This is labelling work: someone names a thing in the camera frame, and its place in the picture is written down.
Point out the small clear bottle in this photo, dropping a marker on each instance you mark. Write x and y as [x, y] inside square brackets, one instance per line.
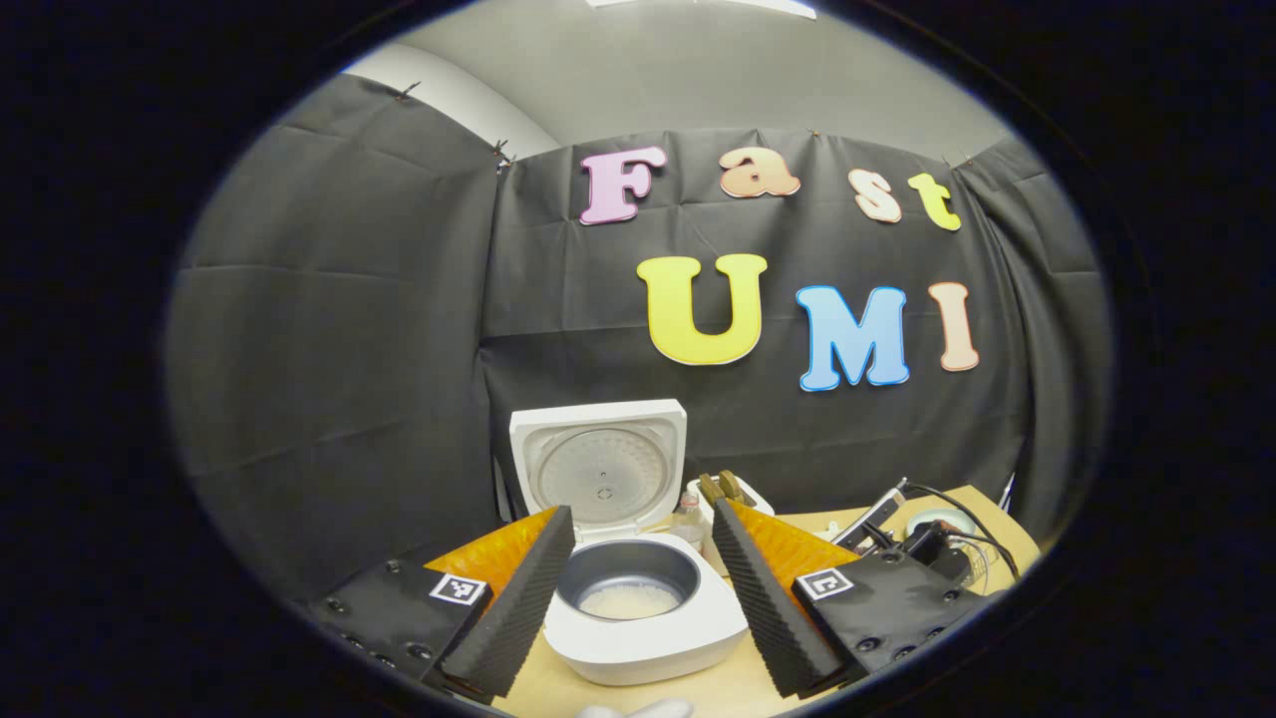
[688, 529]

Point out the black backdrop cloth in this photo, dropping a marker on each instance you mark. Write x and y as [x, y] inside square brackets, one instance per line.
[329, 349]

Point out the white rice cooker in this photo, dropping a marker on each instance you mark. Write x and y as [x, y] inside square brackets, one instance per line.
[638, 648]

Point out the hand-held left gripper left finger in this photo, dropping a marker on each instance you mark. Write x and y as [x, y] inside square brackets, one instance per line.
[518, 618]

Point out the brown bread slice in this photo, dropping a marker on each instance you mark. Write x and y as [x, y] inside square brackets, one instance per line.
[710, 489]
[733, 485]

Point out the large ceiling light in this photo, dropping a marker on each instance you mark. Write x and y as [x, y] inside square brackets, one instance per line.
[698, 5]

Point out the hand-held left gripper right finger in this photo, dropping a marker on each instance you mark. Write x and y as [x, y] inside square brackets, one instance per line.
[763, 613]

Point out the white toaster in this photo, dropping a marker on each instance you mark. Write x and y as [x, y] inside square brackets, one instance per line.
[756, 499]

